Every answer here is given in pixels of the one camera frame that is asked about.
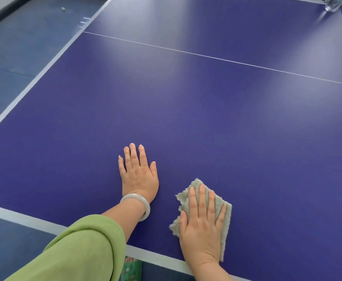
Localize person's left hand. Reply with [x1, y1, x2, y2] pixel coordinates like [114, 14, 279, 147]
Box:
[118, 143, 160, 204]

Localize person's right hand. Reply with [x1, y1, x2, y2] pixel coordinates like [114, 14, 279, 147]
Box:
[179, 184, 227, 268]

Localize grey cleaning cloth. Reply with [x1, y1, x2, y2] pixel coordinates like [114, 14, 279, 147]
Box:
[169, 178, 233, 262]

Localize person's right forearm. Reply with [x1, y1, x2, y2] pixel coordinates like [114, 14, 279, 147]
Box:
[188, 260, 233, 281]

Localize person's left forearm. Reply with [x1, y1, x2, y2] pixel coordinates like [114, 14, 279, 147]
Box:
[100, 200, 147, 243]

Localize blue table tennis table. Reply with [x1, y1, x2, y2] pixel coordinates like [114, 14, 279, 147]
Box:
[0, 0, 342, 281]

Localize green left slipper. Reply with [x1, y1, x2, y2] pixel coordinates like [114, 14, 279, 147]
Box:
[120, 256, 144, 281]

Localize white jade bracelet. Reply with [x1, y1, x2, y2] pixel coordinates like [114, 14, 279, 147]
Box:
[119, 193, 151, 222]

